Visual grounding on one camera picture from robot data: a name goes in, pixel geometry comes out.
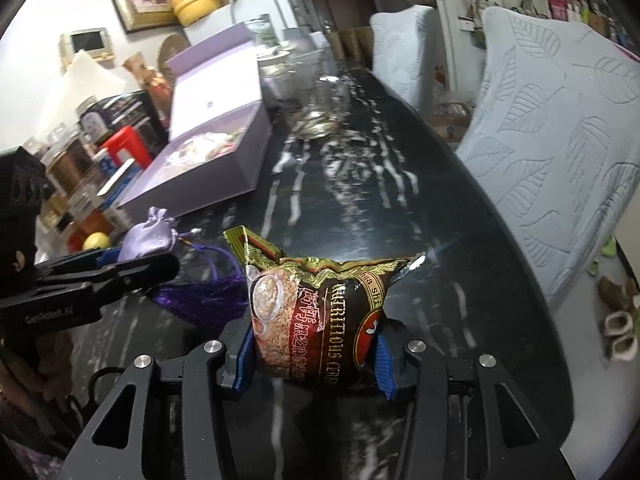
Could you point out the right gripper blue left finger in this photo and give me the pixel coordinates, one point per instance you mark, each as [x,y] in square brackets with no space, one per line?
[243,356]

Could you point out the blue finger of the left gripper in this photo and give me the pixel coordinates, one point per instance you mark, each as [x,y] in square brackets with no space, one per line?
[108,257]

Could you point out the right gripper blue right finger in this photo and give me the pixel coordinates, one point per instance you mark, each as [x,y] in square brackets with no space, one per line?
[385,366]

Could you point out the purple sachet with tassel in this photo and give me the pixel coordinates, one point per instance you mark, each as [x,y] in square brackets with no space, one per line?
[202,284]

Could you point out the brown cereal snack bag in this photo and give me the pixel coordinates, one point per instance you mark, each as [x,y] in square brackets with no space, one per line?
[314,319]

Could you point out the yellow lemon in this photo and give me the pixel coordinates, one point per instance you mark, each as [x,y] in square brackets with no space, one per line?
[97,240]

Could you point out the blue white carton box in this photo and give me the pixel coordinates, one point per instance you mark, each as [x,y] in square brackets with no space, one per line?
[114,190]

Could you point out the brown powder jar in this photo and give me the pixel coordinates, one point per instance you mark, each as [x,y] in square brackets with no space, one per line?
[66,167]

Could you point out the red plastic container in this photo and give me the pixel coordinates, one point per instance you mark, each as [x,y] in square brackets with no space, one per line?
[126,144]

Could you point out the black printed box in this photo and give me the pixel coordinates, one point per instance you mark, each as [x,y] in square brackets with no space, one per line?
[136,109]

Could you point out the lavender gift box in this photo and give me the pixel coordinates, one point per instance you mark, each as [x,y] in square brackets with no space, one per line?
[219,130]

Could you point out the brown paper snack bag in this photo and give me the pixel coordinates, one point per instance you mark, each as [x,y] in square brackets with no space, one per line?
[150,80]

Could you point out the white foam sheet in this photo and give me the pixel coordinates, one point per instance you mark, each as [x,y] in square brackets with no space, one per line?
[85,78]

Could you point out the glass mug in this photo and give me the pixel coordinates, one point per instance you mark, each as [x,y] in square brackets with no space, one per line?
[324,110]

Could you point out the near light blue chair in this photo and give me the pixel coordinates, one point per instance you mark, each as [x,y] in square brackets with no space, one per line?
[554,140]

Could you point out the light blue chair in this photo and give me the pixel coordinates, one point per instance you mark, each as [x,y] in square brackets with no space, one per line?
[404,54]
[554,140]

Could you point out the white mini fridge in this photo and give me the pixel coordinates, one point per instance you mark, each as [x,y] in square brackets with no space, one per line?
[280,11]

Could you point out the far light blue chair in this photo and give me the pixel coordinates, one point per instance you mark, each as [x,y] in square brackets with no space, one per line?
[404,54]

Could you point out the wall intercom panel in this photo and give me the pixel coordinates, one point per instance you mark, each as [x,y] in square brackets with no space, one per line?
[96,42]

